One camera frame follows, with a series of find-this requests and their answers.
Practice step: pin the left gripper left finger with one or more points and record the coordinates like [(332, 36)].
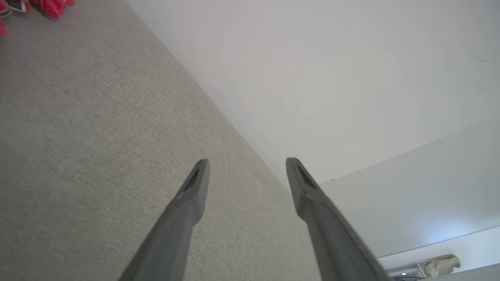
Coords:
[(183, 218)]

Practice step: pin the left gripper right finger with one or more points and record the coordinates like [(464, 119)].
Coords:
[(328, 226)]

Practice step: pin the red and white Bulls jersey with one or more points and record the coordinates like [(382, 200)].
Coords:
[(50, 8)]

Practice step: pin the beige cloth bundle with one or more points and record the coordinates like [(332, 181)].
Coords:
[(439, 266)]

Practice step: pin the grey fabric sofa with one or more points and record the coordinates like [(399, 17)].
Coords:
[(78, 136)]

